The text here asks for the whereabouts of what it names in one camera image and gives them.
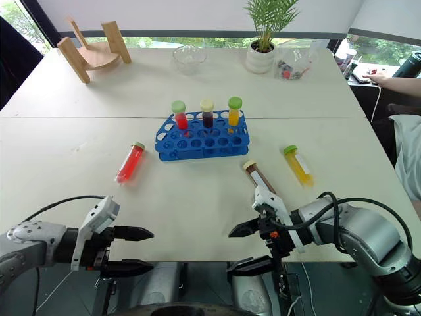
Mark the black cylinder speaker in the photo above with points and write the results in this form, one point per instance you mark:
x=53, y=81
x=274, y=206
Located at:
x=408, y=64

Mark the clear bag with small parts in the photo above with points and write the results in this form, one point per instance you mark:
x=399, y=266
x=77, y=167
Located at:
x=294, y=66

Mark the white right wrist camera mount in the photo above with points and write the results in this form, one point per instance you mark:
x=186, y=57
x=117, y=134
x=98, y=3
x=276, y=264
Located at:
x=274, y=207

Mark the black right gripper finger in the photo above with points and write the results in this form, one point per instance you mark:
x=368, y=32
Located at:
x=245, y=228
x=250, y=265

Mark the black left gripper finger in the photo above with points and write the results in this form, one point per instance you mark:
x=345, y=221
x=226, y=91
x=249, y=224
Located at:
x=133, y=233
x=128, y=266

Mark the dark liquid tube cream cap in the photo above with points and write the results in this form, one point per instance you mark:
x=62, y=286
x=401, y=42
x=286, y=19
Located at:
x=207, y=113

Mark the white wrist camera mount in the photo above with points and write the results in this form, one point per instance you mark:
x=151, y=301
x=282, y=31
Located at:
x=274, y=207
x=95, y=220

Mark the person's hand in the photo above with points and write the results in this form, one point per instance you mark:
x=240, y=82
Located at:
x=376, y=77

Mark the orange liquid tube green cap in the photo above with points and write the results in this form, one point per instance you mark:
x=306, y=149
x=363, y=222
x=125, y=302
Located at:
x=234, y=112

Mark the silver robot leg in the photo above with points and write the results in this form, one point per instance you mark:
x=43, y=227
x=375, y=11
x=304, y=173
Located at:
x=250, y=293
x=161, y=286

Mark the person's light clothing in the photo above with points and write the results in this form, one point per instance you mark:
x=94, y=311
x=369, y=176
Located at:
x=408, y=158

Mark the green palm plant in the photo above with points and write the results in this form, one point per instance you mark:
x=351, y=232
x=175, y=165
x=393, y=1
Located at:
x=269, y=16

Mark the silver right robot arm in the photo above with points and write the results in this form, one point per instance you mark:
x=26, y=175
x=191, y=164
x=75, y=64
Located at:
x=368, y=232

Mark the person's forearm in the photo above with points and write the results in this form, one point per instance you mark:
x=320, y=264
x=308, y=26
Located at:
x=403, y=82

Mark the white plant pot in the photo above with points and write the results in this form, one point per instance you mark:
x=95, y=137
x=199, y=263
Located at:
x=260, y=59

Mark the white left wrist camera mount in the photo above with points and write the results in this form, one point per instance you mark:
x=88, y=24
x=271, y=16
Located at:
x=95, y=220

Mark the clear glass bowl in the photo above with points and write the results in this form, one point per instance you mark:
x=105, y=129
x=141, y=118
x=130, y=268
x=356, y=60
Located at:
x=189, y=58

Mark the silver robot right leg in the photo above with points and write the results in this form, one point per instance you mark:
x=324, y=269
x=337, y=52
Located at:
x=250, y=293

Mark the blue test tube rack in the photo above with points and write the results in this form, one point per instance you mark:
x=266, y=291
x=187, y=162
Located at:
x=202, y=140

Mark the wooden stand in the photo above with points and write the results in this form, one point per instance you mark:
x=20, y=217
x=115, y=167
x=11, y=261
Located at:
x=93, y=49

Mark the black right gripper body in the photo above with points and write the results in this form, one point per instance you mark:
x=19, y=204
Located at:
x=278, y=240

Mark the silver robot left leg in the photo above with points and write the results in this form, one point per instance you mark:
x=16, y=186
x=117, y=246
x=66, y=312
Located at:
x=161, y=286

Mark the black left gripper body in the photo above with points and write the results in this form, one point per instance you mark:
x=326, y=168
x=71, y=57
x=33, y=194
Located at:
x=93, y=251

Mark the brown liquid tube cream cap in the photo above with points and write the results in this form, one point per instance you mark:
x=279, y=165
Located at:
x=258, y=176

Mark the yellow liquid tube green cap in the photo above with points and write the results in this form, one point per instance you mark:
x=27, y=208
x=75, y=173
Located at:
x=299, y=166

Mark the red liquid tube green cap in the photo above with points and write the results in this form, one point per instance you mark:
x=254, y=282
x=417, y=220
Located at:
x=130, y=163
x=180, y=115

